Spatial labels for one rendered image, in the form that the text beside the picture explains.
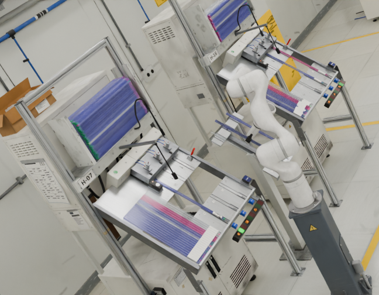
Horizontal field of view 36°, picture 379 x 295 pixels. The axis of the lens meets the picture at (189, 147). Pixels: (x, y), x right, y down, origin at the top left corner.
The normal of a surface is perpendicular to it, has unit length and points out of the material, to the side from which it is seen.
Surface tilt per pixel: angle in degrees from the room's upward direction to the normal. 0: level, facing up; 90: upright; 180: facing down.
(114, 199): 42
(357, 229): 0
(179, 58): 90
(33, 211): 89
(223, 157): 90
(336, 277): 90
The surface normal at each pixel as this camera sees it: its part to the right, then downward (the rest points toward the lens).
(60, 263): 0.73, -0.11
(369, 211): -0.46, -0.81
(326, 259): -0.25, 0.51
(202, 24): -0.51, 0.58
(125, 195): 0.15, -0.67
